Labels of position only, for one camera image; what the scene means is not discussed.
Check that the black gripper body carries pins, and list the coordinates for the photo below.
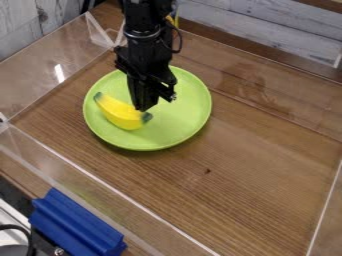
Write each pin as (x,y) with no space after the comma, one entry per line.
(145,58)

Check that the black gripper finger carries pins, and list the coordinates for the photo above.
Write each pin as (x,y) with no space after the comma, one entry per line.
(135,88)
(151,96)

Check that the yellow toy banana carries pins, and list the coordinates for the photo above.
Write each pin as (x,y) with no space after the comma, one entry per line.
(120,113)

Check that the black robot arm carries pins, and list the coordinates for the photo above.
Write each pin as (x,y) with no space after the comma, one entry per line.
(146,16)

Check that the green round plate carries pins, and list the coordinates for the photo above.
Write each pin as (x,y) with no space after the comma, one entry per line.
(177,120)

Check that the yellow labelled tin can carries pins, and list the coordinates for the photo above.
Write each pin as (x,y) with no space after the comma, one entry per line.
(174,17)

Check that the blue plastic clamp block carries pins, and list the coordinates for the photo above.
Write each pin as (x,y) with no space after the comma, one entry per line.
(74,228)

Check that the clear acrylic enclosure wall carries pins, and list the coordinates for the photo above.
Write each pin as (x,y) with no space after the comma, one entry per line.
(250,188)

